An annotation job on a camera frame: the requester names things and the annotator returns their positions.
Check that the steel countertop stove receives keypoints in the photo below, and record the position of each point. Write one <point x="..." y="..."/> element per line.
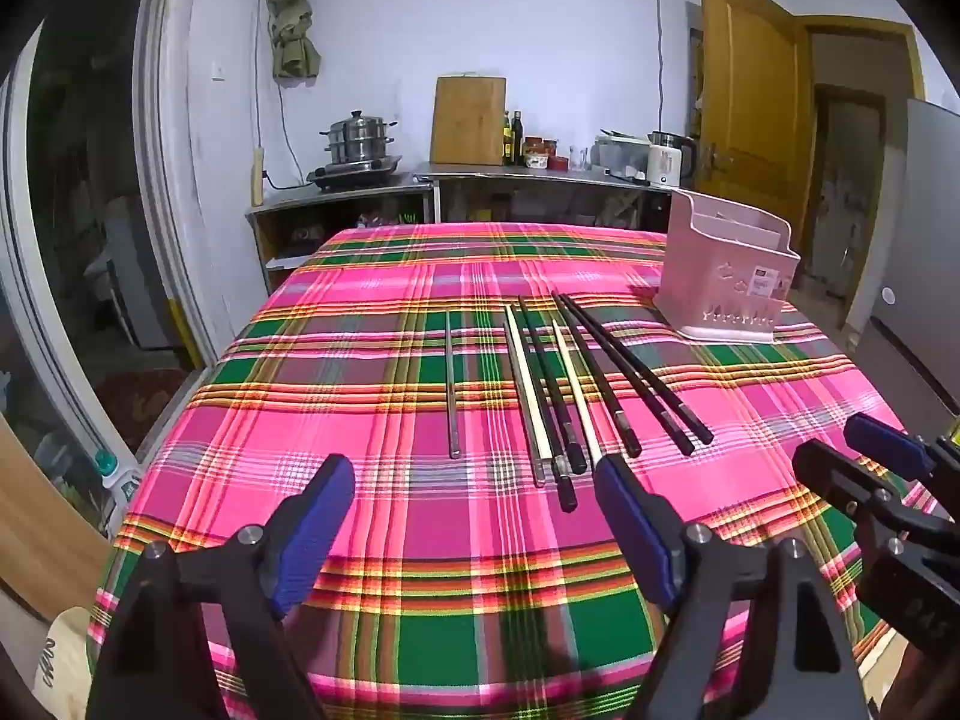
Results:
<point x="352" y="174"/>

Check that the red label food jar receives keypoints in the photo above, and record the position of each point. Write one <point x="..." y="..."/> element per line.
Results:
<point x="535" y="152"/>

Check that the long cream wooden chopstick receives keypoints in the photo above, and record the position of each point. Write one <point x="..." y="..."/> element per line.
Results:
<point x="523" y="397"/>

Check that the wooden rolling pin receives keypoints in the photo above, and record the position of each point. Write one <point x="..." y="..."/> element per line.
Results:
<point x="257" y="176"/>

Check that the steel shelf cabinet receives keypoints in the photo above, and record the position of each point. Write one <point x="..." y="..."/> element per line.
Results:
<point x="300" y="232"/>

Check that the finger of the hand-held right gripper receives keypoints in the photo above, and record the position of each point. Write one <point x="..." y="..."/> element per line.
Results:
<point x="889" y="444"/>
<point x="836" y="474"/>

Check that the white electric kettle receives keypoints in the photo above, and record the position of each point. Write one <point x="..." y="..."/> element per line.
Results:
<point x="663" y="165"/>

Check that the brown wooden board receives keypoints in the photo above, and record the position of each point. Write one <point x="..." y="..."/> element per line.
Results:
<point x="45" y="525"/>

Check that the green cap bottle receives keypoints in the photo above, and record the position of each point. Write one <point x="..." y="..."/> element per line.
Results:
<point x="112" y="476"/>

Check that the cream cloth bag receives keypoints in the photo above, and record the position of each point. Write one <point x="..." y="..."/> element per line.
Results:
<point x="64" y="667"/>

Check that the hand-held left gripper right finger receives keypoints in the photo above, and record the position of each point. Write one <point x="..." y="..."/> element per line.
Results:
<point x="637" y="525"/>

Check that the pink green plaid tablecloth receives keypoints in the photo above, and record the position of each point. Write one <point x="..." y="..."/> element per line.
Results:
<point x="360" y="390"/>

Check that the silver metal chopstick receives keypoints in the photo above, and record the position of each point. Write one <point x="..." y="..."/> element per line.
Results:
<point x="451" y="390"/>

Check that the wooden cutting board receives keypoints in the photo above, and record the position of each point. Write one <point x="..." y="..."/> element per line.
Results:
<point x="467" y="120"/>

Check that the dark sauce bottle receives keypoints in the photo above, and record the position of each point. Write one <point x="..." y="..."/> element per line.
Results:
<point x="518" y="141"/>

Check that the grey panel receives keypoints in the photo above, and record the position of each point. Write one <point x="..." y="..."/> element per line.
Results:
<point x="926" y="255"/>

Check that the long steel counter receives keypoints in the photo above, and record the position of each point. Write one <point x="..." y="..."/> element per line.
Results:
<point x="540" y="195"/>

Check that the black chopstick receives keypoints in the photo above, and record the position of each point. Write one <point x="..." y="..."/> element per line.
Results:
<point x="701" y="431"/>
<point x="679" y="435"/>
<point x="576" y="459"/>
<point x="564" y="495"/>
<point x="630" y="439"/>

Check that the stainless steel steamer pot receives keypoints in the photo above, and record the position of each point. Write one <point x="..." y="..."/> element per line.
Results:
<point x="358" y="139"/>

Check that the hanging green cloth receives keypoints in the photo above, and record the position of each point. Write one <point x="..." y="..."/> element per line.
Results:
<point x="289" y="22"/>

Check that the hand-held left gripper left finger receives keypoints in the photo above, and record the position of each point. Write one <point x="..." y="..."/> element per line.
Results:
<point x="315" y="517"/>

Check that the pink plastic utensil holder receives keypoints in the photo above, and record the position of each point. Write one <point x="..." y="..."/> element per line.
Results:
<point x="720" y="285"/>

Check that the yellow wooden door frame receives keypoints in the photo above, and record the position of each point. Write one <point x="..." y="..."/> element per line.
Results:
<point x="862" y="37"/>

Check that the white sliding door frame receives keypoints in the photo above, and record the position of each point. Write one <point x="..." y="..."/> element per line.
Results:
<point x="161" y="165"/>

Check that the yellow wooden door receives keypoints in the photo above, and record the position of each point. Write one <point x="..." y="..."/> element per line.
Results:
<point x="750" y="105"/>

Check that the clear plastic container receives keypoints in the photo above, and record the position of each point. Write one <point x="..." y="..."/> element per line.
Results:
<point x="621" y="156"/>

